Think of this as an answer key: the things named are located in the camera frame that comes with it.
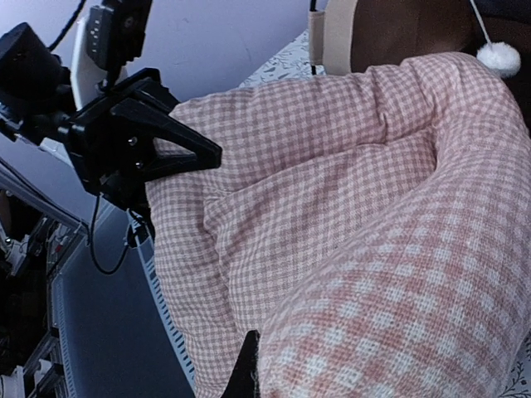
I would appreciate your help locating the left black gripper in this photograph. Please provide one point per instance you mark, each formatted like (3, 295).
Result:
(126, 137)

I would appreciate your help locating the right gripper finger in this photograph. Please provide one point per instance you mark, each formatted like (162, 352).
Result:
(243, 382)

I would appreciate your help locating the black tent pole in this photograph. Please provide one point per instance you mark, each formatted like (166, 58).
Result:
(315, 45)

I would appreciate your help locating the pink checkered cushion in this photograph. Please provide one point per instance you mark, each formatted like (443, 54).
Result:
(374, 228)

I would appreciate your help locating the beige fabric pet tent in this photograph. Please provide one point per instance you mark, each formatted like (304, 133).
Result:
(359, 34)

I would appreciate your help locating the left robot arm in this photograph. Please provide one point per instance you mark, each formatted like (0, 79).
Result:
(35, 96)

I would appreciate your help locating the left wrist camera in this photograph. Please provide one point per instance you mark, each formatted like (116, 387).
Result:
(108, 38)

